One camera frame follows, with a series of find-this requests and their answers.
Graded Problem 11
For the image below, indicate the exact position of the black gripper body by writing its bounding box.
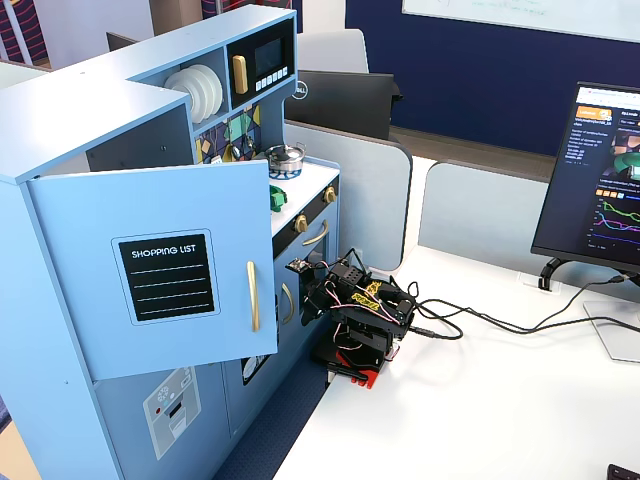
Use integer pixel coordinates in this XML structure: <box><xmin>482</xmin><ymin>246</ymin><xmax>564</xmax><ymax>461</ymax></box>
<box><xmin>308</xmin><ymin>258</ymin><xmax>372</xmax><ymax>302</ymax></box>

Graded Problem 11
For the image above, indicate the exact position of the blue wooden toy kitchen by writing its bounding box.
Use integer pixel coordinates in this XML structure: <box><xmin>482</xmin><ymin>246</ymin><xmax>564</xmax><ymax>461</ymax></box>
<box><xmin>0</xmin><ymin>3</ymin><xmax>343</xmax><ymax>480</ymax></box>

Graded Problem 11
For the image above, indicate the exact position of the red arm base clamp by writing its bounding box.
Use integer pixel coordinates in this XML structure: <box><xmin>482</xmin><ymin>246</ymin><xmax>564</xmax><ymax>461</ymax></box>
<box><xmin>325</xmin><ymin>348</ymin><xmax>380</xmax><ymax>392</ymax></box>

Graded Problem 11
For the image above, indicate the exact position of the white toy plate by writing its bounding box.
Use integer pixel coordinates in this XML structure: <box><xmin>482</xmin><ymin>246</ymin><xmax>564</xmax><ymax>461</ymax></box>
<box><xmin>207</xmin><ymin>67</ymin><xmax>225</xmax><ymax>114</ymax></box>
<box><xmin>164</xmin><ymin>68</ymin><xmax>196</xmax><ymax>121</ymax></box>
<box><xmin>185</xmin><ymin>65</ymin><xmax>208</xmax><ymax>124</ymax></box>
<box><xmin>197</xmin><ymin>64</ymin><xmax>217</xmax><ymax>121</ymax></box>

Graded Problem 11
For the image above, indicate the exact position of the light grey office chair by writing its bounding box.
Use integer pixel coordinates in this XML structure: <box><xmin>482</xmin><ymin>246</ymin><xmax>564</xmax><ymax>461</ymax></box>
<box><xmin>296</xmin><ymin>28</ymin><xmax>371</xmax><ymax>76</ymax></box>

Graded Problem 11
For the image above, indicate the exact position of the steel pot lid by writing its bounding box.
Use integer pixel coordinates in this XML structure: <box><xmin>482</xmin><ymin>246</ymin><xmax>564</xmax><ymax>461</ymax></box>
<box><xmin>265</xmin><ymin>142</ymin><xmax>305</xmax><ymax>158</ymax></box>

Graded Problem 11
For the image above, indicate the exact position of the black cable to monitor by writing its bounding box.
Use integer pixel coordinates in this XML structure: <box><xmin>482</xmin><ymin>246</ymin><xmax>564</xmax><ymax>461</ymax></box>
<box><xmin>413</xmin><ymin>272</ymin><xmax>640</xmax><ymax>335</ymax></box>

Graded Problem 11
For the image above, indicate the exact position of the steel toy pot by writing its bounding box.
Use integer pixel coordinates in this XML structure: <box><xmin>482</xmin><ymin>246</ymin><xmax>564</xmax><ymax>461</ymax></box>
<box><xmin>264</xmin><ymin>142</ymin><xmax>308</xmax><ymax>174</ymax></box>

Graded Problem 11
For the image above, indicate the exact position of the black curved cable holder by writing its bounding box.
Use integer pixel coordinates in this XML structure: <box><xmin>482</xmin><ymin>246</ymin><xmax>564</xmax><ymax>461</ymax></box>
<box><xmin>538</xmin><ymin>256</ymin><xmax>568</xmax><ymax>292</ymax></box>

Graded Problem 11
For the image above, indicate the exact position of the blue shopping list cabinet door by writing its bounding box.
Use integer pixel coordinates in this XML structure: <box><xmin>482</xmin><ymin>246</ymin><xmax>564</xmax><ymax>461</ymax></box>
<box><xmin>26</xmin><ymin>159</ymin><xmax>280</xmax><ymax>382</ymax></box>

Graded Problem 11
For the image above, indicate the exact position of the gold curved cupboard handle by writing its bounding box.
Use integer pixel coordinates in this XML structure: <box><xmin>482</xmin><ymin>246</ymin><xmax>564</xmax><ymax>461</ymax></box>
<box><xmin>280</xmin><ymin>282</ymin><xmax>296</xmax><ymax>326</ymax></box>

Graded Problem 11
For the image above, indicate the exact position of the gold microwave handle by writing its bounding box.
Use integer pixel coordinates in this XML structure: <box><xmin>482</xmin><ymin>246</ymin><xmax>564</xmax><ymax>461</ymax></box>
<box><xmin>231</xmin><ymin>54</ymin><xmax>250</xmax><ymax>96</ymax></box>

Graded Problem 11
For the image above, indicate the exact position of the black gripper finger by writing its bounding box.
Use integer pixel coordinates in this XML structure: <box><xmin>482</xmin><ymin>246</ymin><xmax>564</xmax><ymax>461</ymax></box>
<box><xmin>314</xmin><ymin>289</ymin><xmax>335</xmax><ymax>322</ymax></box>
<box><xmin>299</xmin><ymin>278</ymin><xmax>320</xmax><ymax>327</ymax></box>

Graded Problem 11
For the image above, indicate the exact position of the white wall whiteboard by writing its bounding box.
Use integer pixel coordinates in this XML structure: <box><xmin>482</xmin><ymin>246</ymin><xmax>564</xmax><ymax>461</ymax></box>
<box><xmin>401</xmin><ymin>0</ymin><xmax>640</xmax><ymax>44</ymax></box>

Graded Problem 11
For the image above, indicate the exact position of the black cable with plug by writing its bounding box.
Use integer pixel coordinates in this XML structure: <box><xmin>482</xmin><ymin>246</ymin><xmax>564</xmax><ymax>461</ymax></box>
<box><xmin>405</xmin><ymin>279</ymin><xmax>640</xmax><ymax>343</ymax></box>

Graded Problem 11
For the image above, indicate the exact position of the striped purple panel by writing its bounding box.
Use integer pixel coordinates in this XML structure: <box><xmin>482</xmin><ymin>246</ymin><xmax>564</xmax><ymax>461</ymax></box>
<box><xmin>0</xmin><ymin>0</ymin><xmax>50</xmax><ymax>67</ymax></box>

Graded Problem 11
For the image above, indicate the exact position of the gold long door handle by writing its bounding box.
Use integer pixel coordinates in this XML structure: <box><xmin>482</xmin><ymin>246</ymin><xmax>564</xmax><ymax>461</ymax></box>
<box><xmin>245</xmin><ymin>260</ymin><xmax>262</xmax><ymax>334</ymax></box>

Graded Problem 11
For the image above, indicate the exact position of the dark desk divider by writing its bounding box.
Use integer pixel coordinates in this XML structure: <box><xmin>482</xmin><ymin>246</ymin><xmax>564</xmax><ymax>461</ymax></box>
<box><xmin>105</xmin><ymin>31</ymin><xmax>140</xmax><ymax>53</ymax></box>

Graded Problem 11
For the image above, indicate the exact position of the gold oven handle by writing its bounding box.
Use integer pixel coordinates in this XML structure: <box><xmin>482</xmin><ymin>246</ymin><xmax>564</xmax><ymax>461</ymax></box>
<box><xmin>301</xmin><ymin>219</ymin><xmax>330</xmax><ymax>248</ymax></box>

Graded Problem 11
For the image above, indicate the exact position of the lit computer monitor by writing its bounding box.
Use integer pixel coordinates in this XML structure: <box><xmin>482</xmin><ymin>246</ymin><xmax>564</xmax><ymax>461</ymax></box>
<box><xmin>530</xmin><ymin>81</ymin><xmax>640</xmax><ymax>364</ymax></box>

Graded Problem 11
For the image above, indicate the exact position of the grey desk partition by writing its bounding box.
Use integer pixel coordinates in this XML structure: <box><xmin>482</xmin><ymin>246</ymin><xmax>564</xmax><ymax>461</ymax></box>
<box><xmin>418</xmin><ymin>159</ymin><xmax>557</xmax><ymax>263</ymax></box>
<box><xmin>283</xmin><ymin>119</ymin><xmax>414</xmax><ymax>272</ymax></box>

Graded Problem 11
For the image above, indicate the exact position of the black Dell monitor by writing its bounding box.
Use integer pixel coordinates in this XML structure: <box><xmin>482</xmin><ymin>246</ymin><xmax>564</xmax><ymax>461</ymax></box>
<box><xmin>283</xmin><ymin>69</ymin><xmax>404</xmax><ymax>142</ymax></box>

